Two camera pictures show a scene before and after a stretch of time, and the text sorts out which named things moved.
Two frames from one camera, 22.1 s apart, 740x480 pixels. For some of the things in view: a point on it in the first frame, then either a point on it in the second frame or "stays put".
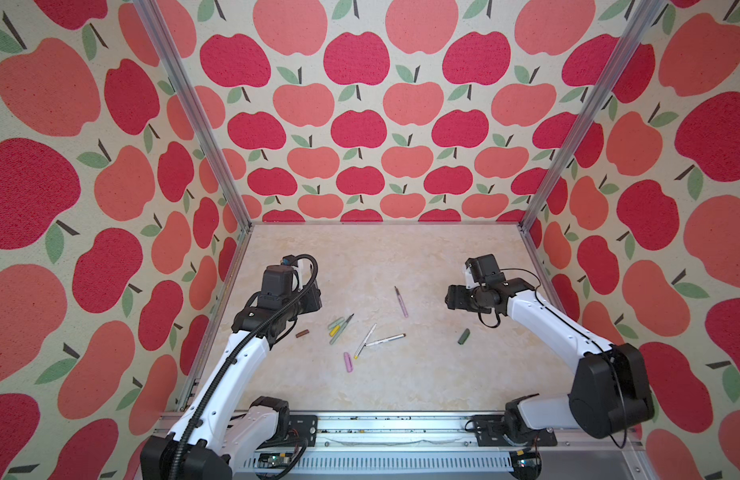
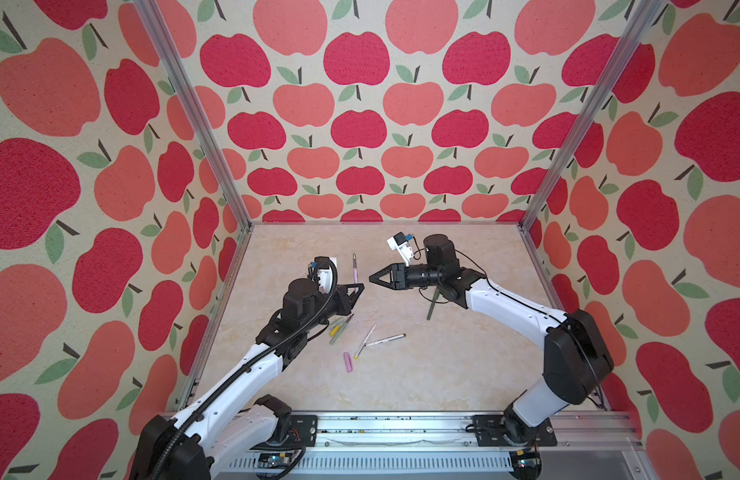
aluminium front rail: (422, 448) stays put
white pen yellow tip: (364, 343) stays put
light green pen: (340, 330) stays put
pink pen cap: (348, 362) stays put
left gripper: (312, 293) -> (344, 301)
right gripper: (455, 298) -> (396, 272)
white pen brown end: (385, 340) stays put
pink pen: (404, 308) -> (355, 271)
